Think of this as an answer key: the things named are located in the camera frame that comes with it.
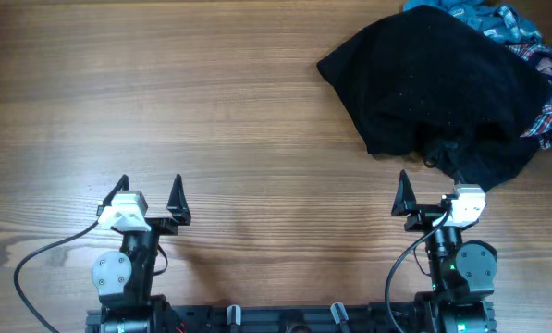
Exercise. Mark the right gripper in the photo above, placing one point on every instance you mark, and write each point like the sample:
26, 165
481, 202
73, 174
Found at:
427, 217

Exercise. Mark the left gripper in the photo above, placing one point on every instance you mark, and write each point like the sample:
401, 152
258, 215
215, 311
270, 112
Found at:
177, 207

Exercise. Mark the black knit sweater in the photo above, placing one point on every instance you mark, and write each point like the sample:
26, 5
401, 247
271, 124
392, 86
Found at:
422, 80

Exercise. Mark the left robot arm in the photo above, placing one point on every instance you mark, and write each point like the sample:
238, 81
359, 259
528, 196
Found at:
124, 278

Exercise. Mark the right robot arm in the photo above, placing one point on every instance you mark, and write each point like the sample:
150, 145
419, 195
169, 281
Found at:
462, 272

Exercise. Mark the black garment underneath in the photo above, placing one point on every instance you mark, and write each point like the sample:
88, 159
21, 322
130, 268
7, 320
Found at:
487, 163

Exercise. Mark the blue patterned garment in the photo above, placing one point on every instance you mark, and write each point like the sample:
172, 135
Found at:
501, 23

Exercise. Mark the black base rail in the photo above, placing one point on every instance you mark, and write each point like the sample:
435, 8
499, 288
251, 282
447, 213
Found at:
373, 317

